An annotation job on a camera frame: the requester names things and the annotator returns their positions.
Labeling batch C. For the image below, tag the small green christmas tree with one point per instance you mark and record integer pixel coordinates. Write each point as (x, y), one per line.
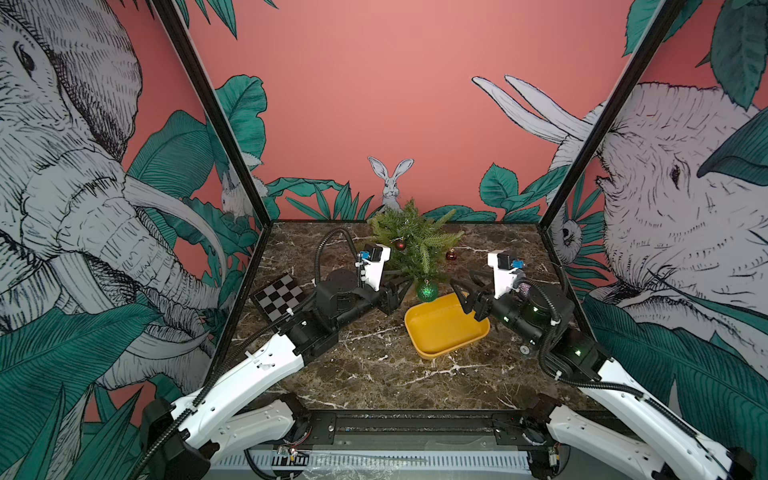
(425, 236)

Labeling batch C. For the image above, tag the yellow plastic tray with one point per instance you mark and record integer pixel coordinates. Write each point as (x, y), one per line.
(441, 326)

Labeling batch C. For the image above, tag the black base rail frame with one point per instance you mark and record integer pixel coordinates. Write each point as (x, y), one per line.
(414, 431)

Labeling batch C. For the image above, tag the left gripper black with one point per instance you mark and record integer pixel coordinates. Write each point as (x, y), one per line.
(387, 298)

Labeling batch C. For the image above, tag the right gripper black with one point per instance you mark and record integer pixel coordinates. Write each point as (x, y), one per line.
(481, 296)

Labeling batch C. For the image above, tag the purple glitter toy microphone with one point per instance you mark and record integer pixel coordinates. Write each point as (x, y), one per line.
(525, 288)

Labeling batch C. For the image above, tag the green glitter ball ornament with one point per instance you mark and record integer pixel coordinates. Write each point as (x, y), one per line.
(427, 290)

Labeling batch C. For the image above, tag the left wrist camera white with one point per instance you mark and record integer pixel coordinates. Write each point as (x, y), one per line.
(370, 265)

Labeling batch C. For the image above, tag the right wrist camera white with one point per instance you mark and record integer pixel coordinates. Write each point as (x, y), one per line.
(507, 271)

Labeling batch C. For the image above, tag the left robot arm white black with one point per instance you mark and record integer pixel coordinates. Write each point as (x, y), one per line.
(185, 438)

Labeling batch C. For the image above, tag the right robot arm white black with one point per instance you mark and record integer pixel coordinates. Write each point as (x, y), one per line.
(662, 446)

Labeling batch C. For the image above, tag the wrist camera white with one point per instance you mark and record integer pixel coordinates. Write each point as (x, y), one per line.
(507, 271)
(370, 265)

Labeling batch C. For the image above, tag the checkerboard calibration board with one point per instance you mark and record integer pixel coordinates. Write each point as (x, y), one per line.
(278, 297)

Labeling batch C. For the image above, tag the white slotted cable duct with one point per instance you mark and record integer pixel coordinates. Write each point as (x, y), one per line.
(514, 462)

